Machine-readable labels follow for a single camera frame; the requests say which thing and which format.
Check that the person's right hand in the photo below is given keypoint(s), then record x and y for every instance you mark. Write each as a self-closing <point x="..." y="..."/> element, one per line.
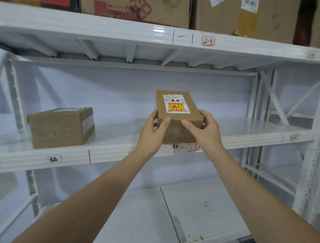
<point x="210" y="140"/>

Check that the person's left hand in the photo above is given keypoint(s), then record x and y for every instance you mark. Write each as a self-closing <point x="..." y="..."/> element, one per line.
<point x="151" y="140"/>

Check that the brown box yellow red label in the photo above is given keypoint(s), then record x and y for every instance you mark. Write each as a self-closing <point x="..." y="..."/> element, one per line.
<point x="175" y="117"/>

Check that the brown box white label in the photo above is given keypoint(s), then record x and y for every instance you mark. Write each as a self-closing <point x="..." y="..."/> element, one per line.
<point x="57" y="130"/>

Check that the person's left forearm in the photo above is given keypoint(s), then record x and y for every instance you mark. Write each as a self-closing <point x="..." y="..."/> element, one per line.
<point x="87" y="205"/>

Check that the person's right forearm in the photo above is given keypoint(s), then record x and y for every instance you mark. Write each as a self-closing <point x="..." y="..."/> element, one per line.
<point x="262" y="205"/>

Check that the large brown carton with labels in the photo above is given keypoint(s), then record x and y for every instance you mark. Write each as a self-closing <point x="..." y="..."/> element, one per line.
<point x="220" y="17"/>

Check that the brown carton red print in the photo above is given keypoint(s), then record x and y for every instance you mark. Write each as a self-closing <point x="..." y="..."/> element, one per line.
<point x="140" y="12"/>

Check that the white rack cross brace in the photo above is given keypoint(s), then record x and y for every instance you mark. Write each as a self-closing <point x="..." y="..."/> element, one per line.
<point x="275" y="100"/>

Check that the red black printed carton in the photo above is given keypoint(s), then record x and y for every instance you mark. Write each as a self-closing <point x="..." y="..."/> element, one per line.
<point x="60" y="3"/>

